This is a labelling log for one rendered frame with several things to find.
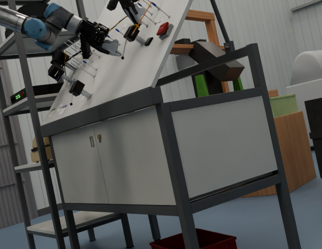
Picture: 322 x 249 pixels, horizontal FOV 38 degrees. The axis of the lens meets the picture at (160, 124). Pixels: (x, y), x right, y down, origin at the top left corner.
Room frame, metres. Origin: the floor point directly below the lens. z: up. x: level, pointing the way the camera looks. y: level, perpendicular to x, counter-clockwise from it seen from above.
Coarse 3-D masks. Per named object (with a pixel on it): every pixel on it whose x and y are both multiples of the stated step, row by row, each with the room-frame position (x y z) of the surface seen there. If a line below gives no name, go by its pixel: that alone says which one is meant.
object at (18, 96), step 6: (48, 84) 2.88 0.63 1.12; (54, 84) 2.90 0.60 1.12; (60, 84) 2.92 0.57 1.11; (24, 90) 2.85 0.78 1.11; (36, 90) 2.83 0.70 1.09; (42, 90) 2.85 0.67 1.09; (48, 90) 2.87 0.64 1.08; (54, 90) 2.90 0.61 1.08; (12, 96) 3.04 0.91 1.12; (18, 96) 2.95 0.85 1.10; (24, 96) 2.87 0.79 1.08; (12, 102) 3.06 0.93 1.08
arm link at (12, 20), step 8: (0, 8) 1.83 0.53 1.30; (8, 8) 1.86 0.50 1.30; (0, 16) 1.82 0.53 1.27; (8, 16) 1.82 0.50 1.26; (16, 16) 1.82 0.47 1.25; (24, 16) 1.83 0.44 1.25; (0, 24) 1.85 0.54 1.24; (8, 24) 1.83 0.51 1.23; (16, 24) 1.82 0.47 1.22; (24, 24) 1.82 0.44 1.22; (32, 24) 1.79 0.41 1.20; (40, 24) 1.79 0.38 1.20; (24, 32) 1.83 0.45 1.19; (32, 32) 1.80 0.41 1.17; (40, 32) 1.80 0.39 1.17; (48, 32) 1.87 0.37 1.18; (40, 40) 1.87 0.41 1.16
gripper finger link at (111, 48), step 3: (102, 45) 1.98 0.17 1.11; (105, 45) 1.98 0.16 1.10; (108, 45) 1.98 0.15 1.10; (111, 45) 1.97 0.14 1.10; (114, 45) 1.97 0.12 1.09; (105, 48) 1.98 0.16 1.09; (108, 48) 1.99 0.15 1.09; (111, 48) 1.98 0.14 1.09; (114, 48) 1.98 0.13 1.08; (111, 51) 1.99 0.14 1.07; (114, 51) 1.99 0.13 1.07; (108, 54) 1.99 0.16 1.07; (111, 54) 1.99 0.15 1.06; (114, 54) 1.99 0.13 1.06; (117, 54) 2.00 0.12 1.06; (120, 54) 2.01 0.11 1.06
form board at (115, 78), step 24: (168, 0) 2.10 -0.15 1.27; (192, 0) 1.91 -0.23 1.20; (120, 24) 2.52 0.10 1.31; (120, 48) 2.29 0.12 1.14; (144, 48) 2.01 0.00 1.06; (168, 48) 1.81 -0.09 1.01; (72, 72) 2.79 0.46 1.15; (96, 72) 2.39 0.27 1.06; (120, 72) 2.10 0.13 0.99; (144, 72) 1.87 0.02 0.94; (96, 96) 2.18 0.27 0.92; (120, 96) 1.94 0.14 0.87; (48, 120) 2.64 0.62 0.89
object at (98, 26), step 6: (84, 24) 1.95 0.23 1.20; (90, 24) 1.94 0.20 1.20; (96, 24) 1.97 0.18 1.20; (78, 30) 1.95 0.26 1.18; (84, 30) 1.98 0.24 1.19; (90, 30) 1.96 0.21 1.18; (96, 30) 1.93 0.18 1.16; (102, 30) 1.98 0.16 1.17; (108, 30) 1.99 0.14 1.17; (90, 36) 1.98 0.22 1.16; (96, 36) 1.96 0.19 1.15; (102, 36) 1.94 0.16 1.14; (90, 42) 1.97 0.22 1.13; (96, 42) 1.98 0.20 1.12; (102, 42) 2.01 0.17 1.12
